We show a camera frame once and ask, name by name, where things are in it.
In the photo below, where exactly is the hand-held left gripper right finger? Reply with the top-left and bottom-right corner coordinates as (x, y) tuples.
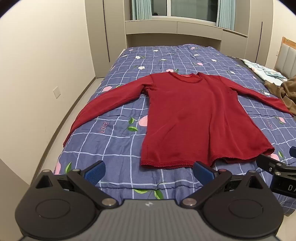
(179, 161), (269, 210)

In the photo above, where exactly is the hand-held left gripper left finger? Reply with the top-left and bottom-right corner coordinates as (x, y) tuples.
(30, 160), (119, 210)

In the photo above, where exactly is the dark red long-sleeved sweater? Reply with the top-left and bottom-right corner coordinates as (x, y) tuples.
(63, 72), (294, 168)

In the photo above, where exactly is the blue checked floral blanket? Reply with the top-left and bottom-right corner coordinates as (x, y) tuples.
(54, 44), (296, 217)

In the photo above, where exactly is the brown garment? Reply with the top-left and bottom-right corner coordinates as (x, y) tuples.
(264, 75), (296, 115)

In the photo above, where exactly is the light floral pillow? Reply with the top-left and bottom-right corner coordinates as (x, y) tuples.
(242, 58), (288, 82)

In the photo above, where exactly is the grey padded wooden headboard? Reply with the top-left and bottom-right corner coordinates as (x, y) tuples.
(274, 37), (296, 80)

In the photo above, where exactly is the beige built-in wardrobe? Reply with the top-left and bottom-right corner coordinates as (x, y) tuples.
(84, 0), (278, 79)

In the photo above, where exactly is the light teal curtain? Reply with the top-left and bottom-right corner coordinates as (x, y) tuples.
(131, 0), (153, 20)
(217, 0), (236, 30)

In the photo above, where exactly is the window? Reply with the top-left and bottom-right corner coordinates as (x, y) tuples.
(151, 0), (219, 24)

